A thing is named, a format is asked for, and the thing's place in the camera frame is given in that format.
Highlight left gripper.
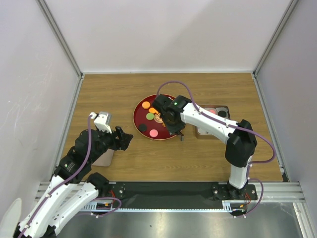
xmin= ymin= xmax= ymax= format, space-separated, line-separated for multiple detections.
xmin=89 ymin=125 xmax=133 ymax=163

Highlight steel serving tongs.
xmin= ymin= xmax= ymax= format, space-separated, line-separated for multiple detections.
xmin=153 ymin=109 xmax=186 ymax=142

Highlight green macaron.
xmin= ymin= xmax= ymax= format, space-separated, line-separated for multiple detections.
xmin=146 ymin=113 xmax=155 ymax=120

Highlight gold tin lid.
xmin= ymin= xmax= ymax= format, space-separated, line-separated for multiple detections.
xmin=93 ymin=149 xmax=114 ymax=167

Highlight black sandwich cookie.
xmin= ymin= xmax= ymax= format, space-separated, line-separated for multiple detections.
xmin=138 ymin=123 xmax=147 ymax=132
xmin=218 ymin=110 xmax=227 ymax=118

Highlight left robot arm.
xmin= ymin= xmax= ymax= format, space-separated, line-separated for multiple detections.
xmin=13 ymin=126 xmax=133 ymax=238

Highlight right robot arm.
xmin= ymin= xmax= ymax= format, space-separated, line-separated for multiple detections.
xmin=152 ymin=94 xmax=257 ymax=199

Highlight round red tray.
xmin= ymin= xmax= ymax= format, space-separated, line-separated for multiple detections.
xmin=133 ymin=93 xmax=185 ymax=141

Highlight orange fish cookie left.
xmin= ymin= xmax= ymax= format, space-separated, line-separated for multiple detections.
xmin=149 ymin=108 xmax=158 ymax=114

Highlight orange sandwich biscuit left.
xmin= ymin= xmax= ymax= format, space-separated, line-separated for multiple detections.
xmin=142 ymin=101 xmax=151 ymax=109

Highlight gold cookie tin box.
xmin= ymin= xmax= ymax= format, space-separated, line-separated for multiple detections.
xmin=194 ymin=105 xmax=230 ymax=139

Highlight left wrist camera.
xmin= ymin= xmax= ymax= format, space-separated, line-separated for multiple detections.
xmin=94 ymin=112 xmax=112 ymax=134

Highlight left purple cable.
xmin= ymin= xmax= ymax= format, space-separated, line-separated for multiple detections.
xmin=16 ymin=112 xmax=123 ymax=238

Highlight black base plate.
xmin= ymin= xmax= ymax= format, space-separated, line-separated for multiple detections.
xmin=101 ymin=181 xmax=259 ymax=208

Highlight grey cable duct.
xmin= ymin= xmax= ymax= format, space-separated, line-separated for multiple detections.
xmin=80 ymin=201 xmax=247 ymax=216

